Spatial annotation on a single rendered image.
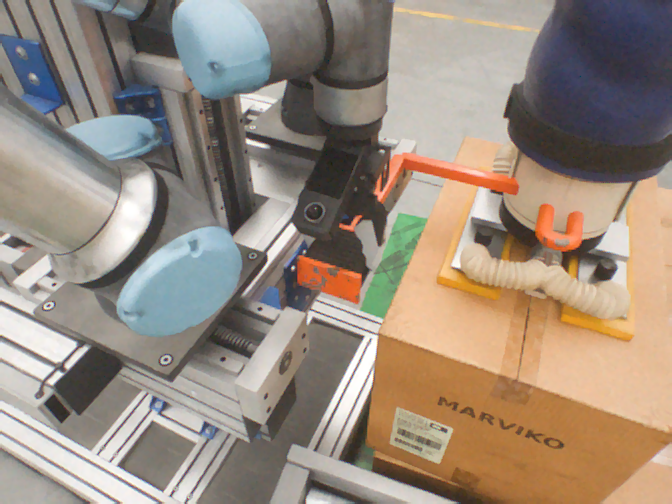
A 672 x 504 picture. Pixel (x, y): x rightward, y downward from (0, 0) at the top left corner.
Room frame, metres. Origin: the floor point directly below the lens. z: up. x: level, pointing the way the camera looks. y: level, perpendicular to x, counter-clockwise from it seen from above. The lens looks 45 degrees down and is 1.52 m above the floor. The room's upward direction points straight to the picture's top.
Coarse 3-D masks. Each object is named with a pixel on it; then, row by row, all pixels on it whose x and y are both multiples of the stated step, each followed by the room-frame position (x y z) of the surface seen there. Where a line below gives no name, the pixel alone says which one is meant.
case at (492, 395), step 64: (448, 192) 0.75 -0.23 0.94; (640, 192) 0.75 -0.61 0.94; (512, 256) 0.57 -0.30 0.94; (640, 256) 0.57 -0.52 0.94; (384, 320) 0.44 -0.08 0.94; (448, 320) 0.44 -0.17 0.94; (512, 320) 0.44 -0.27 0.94; (640, 320) 0.44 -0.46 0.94; (384, 384) 0.41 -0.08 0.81; (448, 384) 0.37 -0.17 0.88; (512, 384) 0.34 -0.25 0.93; (576, 384) 0.33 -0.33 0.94; (640, 384) 0.33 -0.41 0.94; (384, 448) 0.40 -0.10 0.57; (448, 448) 0.36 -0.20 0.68; (512, 448) 0.32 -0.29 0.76; (576, 448) 0.29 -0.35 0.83; (640, 448) 0.27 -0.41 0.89
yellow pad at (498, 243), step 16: (496, 192) 0.70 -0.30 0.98; (464, 208) 0.68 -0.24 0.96; (464, 224) 0.63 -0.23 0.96; (480, 224) 0.63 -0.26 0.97; (464, 240) 0.59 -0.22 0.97; (480, 240) 0.57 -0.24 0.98; (496, 240) 0.59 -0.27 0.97; (512, 240) 0.59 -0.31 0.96; (448, 256) 0.55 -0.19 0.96; (496, 256) 0.55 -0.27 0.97; (448, 272) 0.52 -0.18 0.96; (464, 272) 0.52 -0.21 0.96; (464, 288) 0.49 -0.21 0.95; (480, 288) 0.49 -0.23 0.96; (496, 288) 0.48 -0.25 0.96
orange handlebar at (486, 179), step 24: (408, 168) 0.66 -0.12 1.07; (432, 168) 0.64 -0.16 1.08; (456, 168) 0.63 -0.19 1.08; (384, 192) 0.57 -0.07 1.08; (504, 192) 0.60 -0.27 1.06; (360, 216) 0.51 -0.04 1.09; (552, 216) 0.52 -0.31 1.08; (576, 216) 0.52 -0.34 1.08; (552, 240) 0.47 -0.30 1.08; (576, 240) 0.47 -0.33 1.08
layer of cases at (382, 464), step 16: (384, 464) 0.39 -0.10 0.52; (400, 464) 0.38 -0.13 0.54; (656, 464) 0.38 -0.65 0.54; (400, 480) 0.37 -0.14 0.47; (416, 480) 0.36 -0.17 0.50; (432, 480) 0.35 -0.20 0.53; (448, 480) 0.35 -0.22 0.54; (640, 480) 0.35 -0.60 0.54; (656, 480) 0.35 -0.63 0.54; (448, 496) 0.34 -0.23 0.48; (464, 496) 0.33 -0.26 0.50; (480, 496) 0.32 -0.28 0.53; (624, 496) 0.32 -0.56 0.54; (640, 496) 0.32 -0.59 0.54; (656, 496) 0.32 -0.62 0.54
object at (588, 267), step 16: (624, 224) 0.63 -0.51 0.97; (576, 256) 0.56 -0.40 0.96; (592, 256) 0.55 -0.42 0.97; (576, 272) 0.52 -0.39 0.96; (592, 272) 0.51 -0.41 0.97; (608, 272) 0.50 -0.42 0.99; (624, 272) 0.51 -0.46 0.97; (576, 320) 0.43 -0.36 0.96; (592, 320) 0.42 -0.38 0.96; (608, 320) 0.42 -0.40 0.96; (624, 320) 0.42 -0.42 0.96; (624, 336) 0.40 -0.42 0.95
